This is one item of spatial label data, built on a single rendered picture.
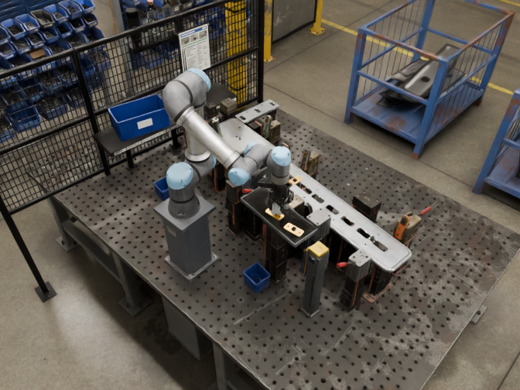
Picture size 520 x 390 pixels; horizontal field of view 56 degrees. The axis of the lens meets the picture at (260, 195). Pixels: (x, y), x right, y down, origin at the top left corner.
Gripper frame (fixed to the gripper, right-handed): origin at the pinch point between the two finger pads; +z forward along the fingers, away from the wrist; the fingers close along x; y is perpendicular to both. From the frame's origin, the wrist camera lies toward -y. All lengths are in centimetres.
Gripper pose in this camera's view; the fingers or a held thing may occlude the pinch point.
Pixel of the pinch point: (275, 210)
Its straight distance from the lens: 219.6
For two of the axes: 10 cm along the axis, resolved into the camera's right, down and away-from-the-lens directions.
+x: 6.5, -5.3, 5.5
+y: 7.6, 4.6, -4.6
